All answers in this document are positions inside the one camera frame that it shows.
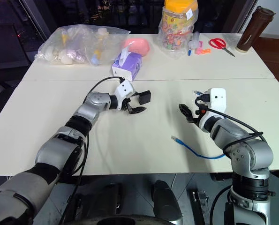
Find black robot body cable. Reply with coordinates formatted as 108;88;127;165
209;185;233;225

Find small black box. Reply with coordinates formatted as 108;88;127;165
138;90;152;105

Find purple tissue box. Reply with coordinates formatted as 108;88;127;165
111;46;143;82

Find grey metal pole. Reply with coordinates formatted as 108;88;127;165
21;0;49;42

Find clear bag around jar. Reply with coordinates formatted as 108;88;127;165
158;4;199;60

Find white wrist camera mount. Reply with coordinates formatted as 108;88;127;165
113;80;135;111
206;88;227;116

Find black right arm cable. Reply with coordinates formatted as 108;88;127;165
206;108;264;152

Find pink round bowl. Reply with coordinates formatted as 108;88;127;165
124;38;151;57

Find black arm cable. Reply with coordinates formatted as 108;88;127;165
59;76;126;225
206;108;264;152

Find large clear plastic bag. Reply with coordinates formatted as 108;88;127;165
34;24;132;67

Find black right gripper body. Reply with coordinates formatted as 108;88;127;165
195;93;211;118

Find red handled scissors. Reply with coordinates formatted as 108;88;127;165
209;37;236;58

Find dark cabinet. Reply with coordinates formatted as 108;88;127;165
0;22;30;69

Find blue Ethernet cable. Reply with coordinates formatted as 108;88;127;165
171;90;226;160

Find black rounded shape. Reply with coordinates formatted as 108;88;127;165
151;180;183;223

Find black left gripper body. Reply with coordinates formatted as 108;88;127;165
121;93;136;115

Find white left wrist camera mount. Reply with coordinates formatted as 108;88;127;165
113;80;135;111

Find clear jar with yellow lid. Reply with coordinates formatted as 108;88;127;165
162;0;198;51

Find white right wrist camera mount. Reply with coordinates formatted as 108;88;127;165
206;88;227;116

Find black metal bracket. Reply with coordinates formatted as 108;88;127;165
191;190;211;225

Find pink and orange plastic clips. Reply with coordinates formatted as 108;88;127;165
195;47;211;56

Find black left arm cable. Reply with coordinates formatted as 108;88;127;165
59;76;126;225

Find brown drinking bottle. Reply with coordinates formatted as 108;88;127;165
235;6;276;54

